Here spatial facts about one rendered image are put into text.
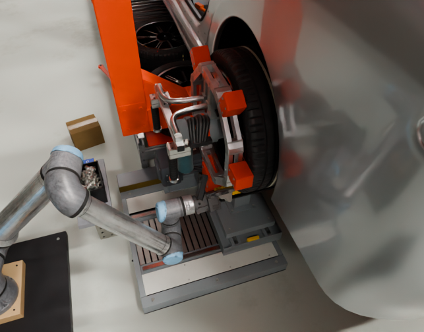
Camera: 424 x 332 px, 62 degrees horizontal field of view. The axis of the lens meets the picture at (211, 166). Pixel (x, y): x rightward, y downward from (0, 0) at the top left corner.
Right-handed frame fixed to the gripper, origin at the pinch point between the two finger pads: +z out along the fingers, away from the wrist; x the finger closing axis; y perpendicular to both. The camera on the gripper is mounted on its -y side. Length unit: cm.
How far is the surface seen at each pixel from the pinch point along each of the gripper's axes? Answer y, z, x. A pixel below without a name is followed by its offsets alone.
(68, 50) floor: -151, -77, -241
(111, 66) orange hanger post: -69, -41, -21
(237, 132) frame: -24.9, -1.6, 27.1
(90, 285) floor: 41, -79, -50
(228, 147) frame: -19.6, -6.2, 26.7
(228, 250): 38, -1, -33
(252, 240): 35.3, 12.8, -30.0
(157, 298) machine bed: 51, -45, -28
